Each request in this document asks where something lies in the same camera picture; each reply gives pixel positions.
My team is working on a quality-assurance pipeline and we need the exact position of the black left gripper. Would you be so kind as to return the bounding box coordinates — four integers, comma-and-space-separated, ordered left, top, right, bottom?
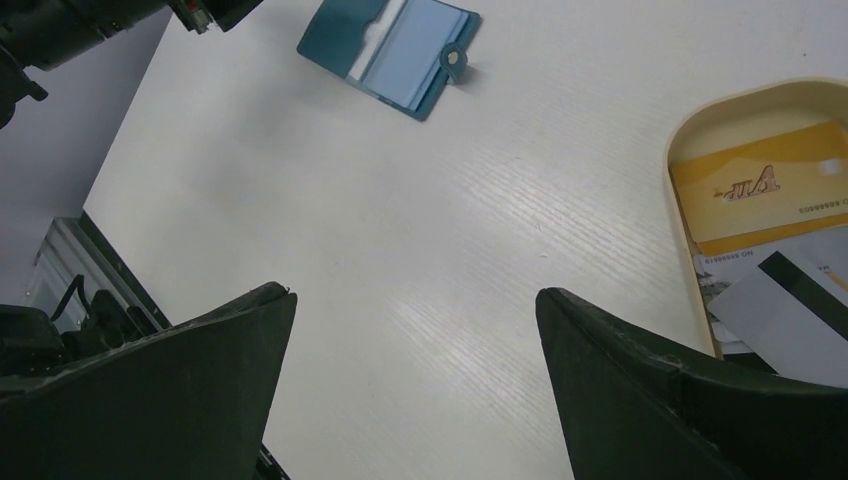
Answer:
1, 0, 261, 126

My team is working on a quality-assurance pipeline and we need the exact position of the grey magnetic stripe card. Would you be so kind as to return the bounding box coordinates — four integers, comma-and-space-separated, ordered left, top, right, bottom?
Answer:
707, 249, 847, 388

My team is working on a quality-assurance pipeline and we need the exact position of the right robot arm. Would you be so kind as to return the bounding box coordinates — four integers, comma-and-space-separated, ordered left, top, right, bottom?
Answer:
1, 282, 847, 479

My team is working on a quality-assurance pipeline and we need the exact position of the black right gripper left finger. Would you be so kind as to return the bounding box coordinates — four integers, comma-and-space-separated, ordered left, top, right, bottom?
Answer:
1, 282, 298, 479

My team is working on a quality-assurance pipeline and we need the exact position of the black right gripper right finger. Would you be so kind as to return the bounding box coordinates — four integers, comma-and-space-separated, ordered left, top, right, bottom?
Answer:
535, 287, 847, 479

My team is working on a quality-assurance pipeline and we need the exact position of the gold VIP card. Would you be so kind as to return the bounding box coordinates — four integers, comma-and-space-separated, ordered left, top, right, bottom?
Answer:
671, 121, 847, 245
696, 213, 847, 256

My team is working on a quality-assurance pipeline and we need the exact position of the white VIP card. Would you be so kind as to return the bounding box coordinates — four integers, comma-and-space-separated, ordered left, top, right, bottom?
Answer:
694, 226, 847, 342

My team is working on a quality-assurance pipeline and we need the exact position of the aluminium left side rail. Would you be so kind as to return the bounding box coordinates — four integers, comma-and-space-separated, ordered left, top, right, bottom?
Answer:
22, 214, 171, 334

